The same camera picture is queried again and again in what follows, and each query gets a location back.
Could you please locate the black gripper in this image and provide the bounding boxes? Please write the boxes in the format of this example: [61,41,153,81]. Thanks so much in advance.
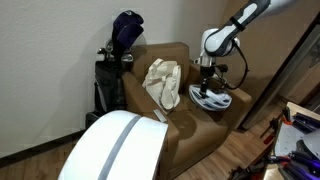
[200,64,228,89]

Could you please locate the white grey bicycle helmet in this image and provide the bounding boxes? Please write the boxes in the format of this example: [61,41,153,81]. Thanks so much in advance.
[189,84,232,111]

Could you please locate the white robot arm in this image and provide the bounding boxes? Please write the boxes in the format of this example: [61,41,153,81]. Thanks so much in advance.
[200,0,297,91]

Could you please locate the cream canvas tote bag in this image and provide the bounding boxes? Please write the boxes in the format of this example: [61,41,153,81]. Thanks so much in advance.
[142,58,181,114]

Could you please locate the brown leather armchair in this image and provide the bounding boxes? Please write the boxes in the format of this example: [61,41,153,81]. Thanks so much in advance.
[123,42,252,180]

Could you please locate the navy golf club headcover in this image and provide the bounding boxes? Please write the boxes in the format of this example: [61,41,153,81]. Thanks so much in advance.
[112,10,144,55]

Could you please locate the black golf bag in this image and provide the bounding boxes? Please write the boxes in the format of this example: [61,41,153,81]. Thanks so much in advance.
[85,61,127,128]

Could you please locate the white bladeless tower fan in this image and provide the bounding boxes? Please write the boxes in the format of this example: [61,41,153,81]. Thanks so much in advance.
[58,110,168,180]

